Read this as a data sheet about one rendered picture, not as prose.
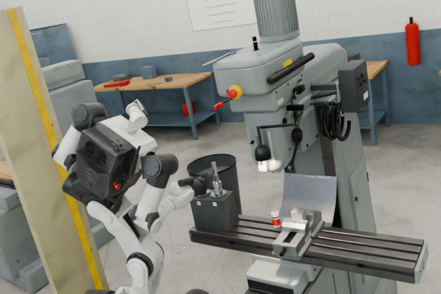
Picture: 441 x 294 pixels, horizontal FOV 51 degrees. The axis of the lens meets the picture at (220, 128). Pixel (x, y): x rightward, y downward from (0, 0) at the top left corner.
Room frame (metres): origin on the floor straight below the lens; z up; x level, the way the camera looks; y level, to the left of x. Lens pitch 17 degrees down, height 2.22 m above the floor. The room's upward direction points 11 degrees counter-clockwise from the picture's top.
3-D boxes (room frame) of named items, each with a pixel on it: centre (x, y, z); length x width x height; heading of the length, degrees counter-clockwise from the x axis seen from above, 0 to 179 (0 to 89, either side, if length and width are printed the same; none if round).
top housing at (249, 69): (2.13, -0.24, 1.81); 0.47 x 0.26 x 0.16; 144
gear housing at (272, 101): (2.15, -0.26, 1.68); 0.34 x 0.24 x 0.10; 144
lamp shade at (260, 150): (1.94, -0.16, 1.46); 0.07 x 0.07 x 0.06
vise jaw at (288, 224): (2.02, -0.27, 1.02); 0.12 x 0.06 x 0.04; 55
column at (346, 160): (2.62, -0.59, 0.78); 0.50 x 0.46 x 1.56; 144
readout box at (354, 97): (2.16, -0.68, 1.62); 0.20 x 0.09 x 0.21; 144
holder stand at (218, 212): (2.35, 0.12, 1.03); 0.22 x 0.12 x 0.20; 60
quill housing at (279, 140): (2.12, -0.23, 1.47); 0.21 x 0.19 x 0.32; 54
